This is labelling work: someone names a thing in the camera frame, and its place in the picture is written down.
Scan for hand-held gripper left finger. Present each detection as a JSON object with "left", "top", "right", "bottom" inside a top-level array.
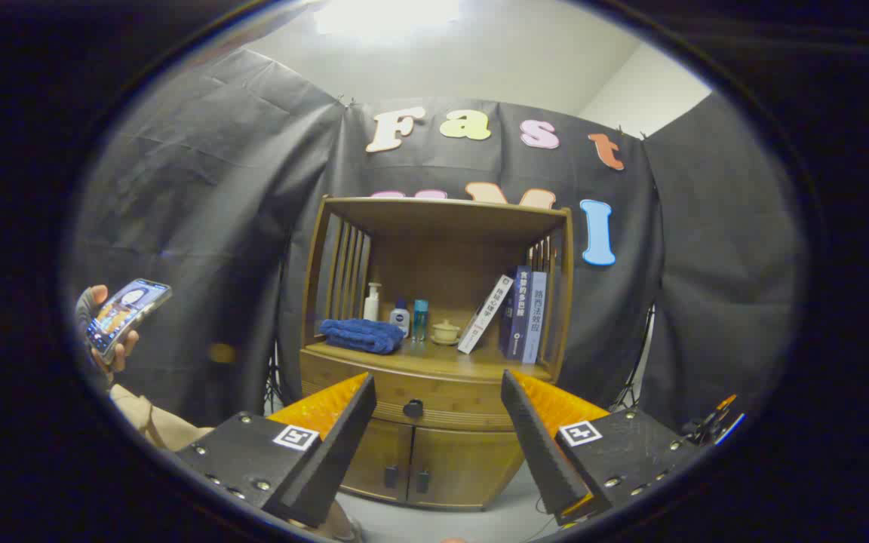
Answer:
[{"left": 174, "top": 371, "right": 377, "bottom": 529}]

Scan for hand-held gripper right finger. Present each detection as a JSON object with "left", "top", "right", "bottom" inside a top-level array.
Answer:
[{"left": 500, "top": 369, "right": 701, "bottom": 527}]

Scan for wooden drawer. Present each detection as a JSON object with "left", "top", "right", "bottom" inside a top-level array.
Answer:
[{"left": 300, "top": 351, "right": 552, "bottom": 432}]

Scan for wooden cabinet door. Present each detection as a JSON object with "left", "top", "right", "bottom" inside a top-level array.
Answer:
[
  {"left": 407, "top": 426, "right": 526, "bottom": 512},
  {"left": 340, "top": 419, "right": 414, "bottom": 505}
]

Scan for wooden countertop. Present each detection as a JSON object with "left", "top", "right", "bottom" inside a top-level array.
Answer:
[{"left": 305, "top": 336, "right": 554, "bottom": 383}]

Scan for wooden cabinet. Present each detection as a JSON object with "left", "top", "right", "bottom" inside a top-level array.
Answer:
[{"left": 299, "top": 195, "right": 576, "bottom": 512}]

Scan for person's shoe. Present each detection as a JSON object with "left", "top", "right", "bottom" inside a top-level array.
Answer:
[{"left": 327, "top": 499, "right": 365, "bottom": 543}]

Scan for black backdrop stand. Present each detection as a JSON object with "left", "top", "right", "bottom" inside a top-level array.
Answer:
[
  {"left": 612, "top": 302, "right": 658, "bottom": 412},
  {"left": 265, "top": 339, "right": 288, "bottom": 412}
]

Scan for blue folded towel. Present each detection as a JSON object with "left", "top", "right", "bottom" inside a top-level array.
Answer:
[{"left": 320, "top": 318, "right": 405, "bottom": 355}]

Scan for pale blue book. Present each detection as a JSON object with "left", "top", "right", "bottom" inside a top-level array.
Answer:
[{"left": 523, "top": 271, "right": 548, "bottom": 366}]

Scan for dark blue book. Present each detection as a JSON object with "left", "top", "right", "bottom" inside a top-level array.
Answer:
[{"left": 498, "top": 265, "right": 533, "bottom": 360}]

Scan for white book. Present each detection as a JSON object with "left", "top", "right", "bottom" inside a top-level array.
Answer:
[{"left": 456, "top": 274, "right": 515, "bottom": 355}]

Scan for person's beige trousers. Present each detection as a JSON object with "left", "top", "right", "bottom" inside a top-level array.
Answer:
[{"left": 106, "top": 383, "right": 216, "bottom": 453}]

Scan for smartphone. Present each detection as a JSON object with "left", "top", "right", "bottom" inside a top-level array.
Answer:
[{"left": 86, "top": 278, "right": 173, "bottom": 357}]

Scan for black backdrop cloth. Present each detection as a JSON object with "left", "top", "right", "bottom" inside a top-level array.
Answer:
[{"left": 65, "top": 47, "right": 809, "bottom": 434}]

